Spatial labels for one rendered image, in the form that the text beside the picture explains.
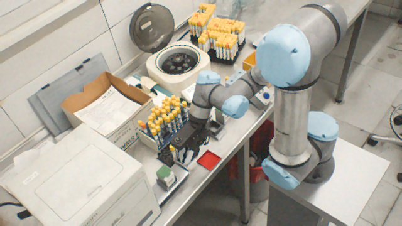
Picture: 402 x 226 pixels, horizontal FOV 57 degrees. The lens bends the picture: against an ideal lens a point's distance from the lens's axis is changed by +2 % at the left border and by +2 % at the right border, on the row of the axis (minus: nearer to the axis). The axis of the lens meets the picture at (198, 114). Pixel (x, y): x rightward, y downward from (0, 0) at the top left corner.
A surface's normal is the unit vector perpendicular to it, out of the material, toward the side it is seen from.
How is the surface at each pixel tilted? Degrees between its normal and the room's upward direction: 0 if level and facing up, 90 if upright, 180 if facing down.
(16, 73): 90
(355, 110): 0
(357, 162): 1
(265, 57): 83
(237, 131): 0
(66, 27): 90
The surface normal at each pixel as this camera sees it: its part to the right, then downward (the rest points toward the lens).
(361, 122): -0.11, -0.66
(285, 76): -0.74, 0.47
